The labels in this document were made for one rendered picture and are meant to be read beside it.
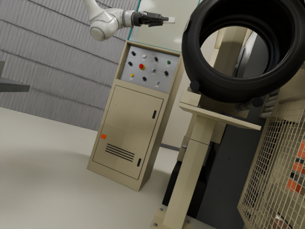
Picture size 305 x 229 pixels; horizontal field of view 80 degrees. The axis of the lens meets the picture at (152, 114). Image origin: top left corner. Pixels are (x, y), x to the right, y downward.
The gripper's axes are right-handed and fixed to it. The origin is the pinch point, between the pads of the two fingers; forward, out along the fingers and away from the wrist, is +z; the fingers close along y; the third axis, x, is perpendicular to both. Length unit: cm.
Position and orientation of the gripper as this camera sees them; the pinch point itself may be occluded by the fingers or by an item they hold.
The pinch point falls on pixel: (169, 20)
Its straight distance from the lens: 112.5
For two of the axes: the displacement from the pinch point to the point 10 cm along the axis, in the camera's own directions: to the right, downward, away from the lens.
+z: 9.6, 1.6, -2.4
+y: 2.4, 0.3, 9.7
